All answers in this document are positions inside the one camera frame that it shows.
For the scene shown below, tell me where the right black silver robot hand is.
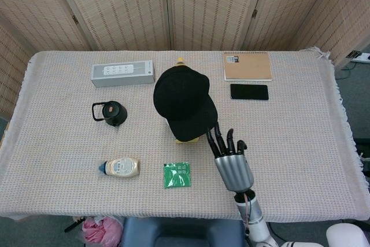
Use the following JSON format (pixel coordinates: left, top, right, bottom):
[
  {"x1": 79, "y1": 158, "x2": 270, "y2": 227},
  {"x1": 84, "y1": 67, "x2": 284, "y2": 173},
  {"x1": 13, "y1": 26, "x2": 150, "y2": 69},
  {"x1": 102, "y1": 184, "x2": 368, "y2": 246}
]
[{"x1": 206, "y1": 122, "x2": 255, "y2": 193}]

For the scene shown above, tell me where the black baseball cap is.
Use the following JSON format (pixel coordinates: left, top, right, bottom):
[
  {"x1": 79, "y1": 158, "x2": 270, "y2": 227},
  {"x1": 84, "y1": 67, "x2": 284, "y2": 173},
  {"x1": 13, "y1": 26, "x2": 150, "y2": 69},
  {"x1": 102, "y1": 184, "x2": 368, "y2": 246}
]
[{"x1": 153, "y1": 67, "x2": 219, "y2": 142}]

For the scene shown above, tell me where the yellow green drink carton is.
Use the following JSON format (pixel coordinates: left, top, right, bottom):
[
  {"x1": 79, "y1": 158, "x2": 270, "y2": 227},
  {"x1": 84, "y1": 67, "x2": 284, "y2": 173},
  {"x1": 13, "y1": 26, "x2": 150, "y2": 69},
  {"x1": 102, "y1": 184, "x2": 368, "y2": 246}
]
[{"x1": 175, "y1": 136, "x2": 199, "y2": 145}]

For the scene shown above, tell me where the green sachet packet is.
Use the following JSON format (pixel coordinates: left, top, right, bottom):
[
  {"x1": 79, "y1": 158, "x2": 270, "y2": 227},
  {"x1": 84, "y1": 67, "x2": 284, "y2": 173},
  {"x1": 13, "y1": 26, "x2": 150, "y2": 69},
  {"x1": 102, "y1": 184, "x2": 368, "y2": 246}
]
[{"x1": 162, "y1": 161, "x2": 193, "y2": 189}]

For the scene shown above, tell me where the blue padded seat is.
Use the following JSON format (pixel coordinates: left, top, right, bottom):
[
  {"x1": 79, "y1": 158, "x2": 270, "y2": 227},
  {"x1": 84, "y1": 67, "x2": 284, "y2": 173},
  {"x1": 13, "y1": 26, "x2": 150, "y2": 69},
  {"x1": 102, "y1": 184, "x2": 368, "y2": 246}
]
[{"x1": 123, "y1": 217, "x2": 246, "y2": 247}]

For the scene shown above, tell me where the black smartphone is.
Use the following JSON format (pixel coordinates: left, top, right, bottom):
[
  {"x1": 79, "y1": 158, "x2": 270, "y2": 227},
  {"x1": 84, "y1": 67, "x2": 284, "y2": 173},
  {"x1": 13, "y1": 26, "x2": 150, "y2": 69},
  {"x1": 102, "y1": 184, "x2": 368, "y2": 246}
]
[{"x1": 230, "y1": 83, "x2": 269, "y2": 101}]

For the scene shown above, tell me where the brown spiral notebook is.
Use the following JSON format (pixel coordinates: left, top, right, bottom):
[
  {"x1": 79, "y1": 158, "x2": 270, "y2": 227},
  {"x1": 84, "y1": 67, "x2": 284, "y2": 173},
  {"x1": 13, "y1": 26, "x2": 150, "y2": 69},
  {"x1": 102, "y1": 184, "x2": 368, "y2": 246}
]
[{"x1": 222, "y1": 51, "x2": 273, "y2": 82}]

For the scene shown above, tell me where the cream squeeze sauce bottle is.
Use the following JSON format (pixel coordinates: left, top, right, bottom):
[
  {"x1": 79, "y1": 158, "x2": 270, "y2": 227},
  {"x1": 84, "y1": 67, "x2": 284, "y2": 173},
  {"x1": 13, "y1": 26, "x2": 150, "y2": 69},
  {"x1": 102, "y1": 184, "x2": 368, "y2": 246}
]
[{"x1": 98, "y1": 157, "x2": 142, "y2": 178}]

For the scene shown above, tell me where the black lidded cup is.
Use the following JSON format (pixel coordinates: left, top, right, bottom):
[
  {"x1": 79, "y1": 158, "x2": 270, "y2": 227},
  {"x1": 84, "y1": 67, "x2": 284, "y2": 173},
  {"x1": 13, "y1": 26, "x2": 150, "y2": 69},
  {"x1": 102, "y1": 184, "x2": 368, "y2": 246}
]
[{"x1": 91, "y1": 101, "x2": 128, "y2": 127}]

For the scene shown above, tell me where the pink plastic bag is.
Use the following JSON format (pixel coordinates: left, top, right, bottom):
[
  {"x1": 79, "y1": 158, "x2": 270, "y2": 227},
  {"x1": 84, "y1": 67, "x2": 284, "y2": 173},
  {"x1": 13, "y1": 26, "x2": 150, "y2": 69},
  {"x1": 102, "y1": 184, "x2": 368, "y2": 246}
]
[{"x1": 82, "y1": 216, "x2": 124, "y2": 247}]

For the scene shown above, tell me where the grey power strip box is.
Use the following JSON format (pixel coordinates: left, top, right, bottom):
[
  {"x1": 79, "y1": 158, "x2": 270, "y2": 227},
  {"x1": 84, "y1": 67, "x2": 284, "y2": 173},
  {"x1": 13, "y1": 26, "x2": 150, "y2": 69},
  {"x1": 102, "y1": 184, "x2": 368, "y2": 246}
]
[{"x1": 91, "y1": 60, "x2": 156, "y2": 89}]

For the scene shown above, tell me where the pale woven tablecloth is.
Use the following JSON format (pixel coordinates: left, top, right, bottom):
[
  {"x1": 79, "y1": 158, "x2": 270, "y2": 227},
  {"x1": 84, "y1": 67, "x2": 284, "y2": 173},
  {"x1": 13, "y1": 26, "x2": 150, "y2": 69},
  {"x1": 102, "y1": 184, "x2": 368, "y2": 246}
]
[{"x1": 0, "y1": 46, "x2": 368, "y2": 224}]

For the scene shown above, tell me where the black stand leg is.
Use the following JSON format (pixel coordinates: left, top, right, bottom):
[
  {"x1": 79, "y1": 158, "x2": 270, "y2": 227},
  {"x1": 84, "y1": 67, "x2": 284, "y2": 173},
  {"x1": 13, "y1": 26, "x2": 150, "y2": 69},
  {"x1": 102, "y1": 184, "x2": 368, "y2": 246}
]
[{"x1": 64, "y1": 216, "x2": 86, "y2": 233}]

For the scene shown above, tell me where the white floor power strip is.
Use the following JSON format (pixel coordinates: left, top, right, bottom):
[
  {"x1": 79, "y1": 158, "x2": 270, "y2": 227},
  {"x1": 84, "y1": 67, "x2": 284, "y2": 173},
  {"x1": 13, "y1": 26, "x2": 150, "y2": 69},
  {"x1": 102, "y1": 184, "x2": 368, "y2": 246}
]
[{"x1": 346, "y1": 51, "x2": 370, "y2": 63}]

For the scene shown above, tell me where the woven folding screen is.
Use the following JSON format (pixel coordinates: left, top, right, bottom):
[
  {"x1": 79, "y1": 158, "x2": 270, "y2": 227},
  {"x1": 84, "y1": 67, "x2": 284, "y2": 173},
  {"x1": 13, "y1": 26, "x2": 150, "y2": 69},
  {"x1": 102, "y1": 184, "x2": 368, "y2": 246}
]
[{"x1": 0, "y1": 0, "x2": 370, "y2": 117}]

